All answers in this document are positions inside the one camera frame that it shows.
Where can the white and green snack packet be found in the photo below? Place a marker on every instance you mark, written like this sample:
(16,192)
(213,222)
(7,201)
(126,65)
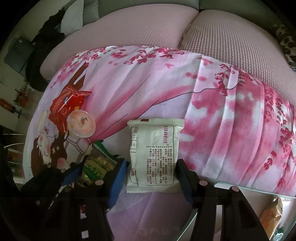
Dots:
(155,157)

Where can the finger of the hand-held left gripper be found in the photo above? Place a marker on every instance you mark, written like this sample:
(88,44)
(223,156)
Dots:
(71,175)

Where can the dark cabinet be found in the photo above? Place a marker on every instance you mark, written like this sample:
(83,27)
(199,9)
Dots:
(18,53)

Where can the red snack packet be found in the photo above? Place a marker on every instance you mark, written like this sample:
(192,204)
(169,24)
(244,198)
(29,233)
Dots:
(67,102)

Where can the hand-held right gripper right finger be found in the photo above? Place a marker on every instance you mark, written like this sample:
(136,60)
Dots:
(186,185)

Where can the orange and white snack packet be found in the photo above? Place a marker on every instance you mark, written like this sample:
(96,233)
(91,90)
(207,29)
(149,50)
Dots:
(270,215)

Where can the teal shallow cardboard tray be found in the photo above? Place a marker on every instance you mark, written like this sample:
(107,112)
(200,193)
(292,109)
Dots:
(252,197)

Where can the black clothing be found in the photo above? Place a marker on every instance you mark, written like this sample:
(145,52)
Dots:
(41,58)

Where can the black and white patterned pillow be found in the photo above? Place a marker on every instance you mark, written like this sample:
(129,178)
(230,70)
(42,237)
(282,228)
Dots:
(285,44)

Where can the green round biscuit packet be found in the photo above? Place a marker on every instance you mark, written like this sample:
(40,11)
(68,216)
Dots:
(99,162)

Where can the red cylinder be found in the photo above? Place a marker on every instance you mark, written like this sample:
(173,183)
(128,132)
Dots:
(5,106)

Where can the round pink jelly cup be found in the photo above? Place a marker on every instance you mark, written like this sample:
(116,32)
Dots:
(81,124)

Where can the pink sofa seat cover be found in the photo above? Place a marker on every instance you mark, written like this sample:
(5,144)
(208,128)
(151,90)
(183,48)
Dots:
(138,30)

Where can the pink cartoon printed blanket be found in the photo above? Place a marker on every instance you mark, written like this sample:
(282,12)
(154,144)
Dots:
(161,92)

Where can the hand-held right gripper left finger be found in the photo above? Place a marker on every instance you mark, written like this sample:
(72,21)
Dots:
(116,185)

